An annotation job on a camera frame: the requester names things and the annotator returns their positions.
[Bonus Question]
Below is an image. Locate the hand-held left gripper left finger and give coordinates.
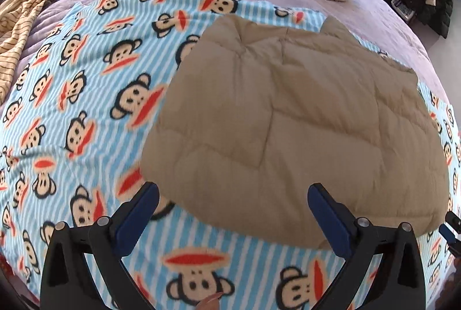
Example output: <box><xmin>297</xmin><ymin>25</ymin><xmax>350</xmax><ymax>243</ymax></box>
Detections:
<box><xmin>40</xmin><ymin>182</ymin><xmax>160</xmax><ymax>310</ymax></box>

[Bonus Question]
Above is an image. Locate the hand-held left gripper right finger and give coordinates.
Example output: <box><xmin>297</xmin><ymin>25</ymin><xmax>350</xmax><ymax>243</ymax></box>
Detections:
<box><xmin>307</xmin><ymin>182</ymin><xmax>427</xmax><ymax>310</ymax></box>

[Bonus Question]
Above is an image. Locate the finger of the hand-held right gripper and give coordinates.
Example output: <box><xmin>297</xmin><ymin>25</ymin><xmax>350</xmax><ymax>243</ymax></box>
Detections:
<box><xmin>439</xmin><ymin>223</ymin><xmax>458</xmax><ymax>246</ymax></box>
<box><xmin>446</xmin><ymin>211</ymin><xmax>461</xmax><ymax>236</ymax></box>

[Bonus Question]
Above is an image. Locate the tan puffer jacket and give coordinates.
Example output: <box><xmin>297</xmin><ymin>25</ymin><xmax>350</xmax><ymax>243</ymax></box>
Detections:
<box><xmin>140</xmin><ymin>14</ymin><xmax>451</xmax><ymax>251</ymax></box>

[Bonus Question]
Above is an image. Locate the monkey print striped blanket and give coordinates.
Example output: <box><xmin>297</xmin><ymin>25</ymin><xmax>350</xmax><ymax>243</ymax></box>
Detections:
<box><xmin>0</xmin><ymin>0</ymin><xmax>461</xmax><ymax>310</ymax></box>

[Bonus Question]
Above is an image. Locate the black hanging coat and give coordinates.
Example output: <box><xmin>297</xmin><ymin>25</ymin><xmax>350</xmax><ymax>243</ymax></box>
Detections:
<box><xmin>414</xmin><ymin>0</ymin><xmax>454</xmax><ymax>39</ymax></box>

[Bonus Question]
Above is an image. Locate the yellow striped garment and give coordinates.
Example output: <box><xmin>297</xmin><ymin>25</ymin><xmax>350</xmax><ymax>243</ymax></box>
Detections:
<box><xmin>0</xmin><ymin>0</ymin><xmax>80</xmax><ymax>105</ymax></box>

